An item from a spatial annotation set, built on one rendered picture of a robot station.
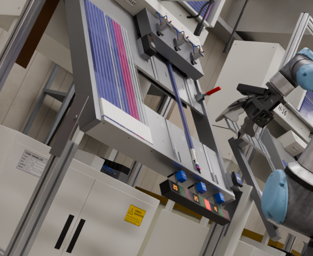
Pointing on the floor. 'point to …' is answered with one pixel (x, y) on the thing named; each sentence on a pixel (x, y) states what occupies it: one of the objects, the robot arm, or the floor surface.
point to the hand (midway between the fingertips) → (225, 128)
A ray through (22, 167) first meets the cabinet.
